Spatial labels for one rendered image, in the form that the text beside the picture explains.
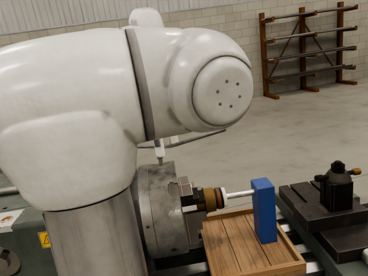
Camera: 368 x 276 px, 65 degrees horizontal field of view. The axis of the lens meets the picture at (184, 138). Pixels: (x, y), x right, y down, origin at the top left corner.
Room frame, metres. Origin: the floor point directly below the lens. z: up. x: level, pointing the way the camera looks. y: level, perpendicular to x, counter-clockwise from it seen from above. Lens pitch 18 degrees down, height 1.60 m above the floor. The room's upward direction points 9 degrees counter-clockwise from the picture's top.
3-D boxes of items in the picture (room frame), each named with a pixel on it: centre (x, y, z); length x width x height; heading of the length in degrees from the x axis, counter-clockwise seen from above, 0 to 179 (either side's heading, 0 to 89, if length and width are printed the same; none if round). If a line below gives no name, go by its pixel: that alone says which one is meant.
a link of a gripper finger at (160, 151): (0.84, 0.08, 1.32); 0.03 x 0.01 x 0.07; 65
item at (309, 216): (0.83, -0.45, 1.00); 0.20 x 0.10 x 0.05; 93
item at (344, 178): (0.83, -0.48, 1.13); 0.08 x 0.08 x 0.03
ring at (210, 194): (0.90, -0.05, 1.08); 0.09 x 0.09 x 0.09; 3
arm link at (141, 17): (0.91, 0.07, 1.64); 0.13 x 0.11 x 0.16; 99
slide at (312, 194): (0.90, -0.47, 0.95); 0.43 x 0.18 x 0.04; 3
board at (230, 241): (0.90, -0.16, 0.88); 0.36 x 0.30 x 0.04; 3
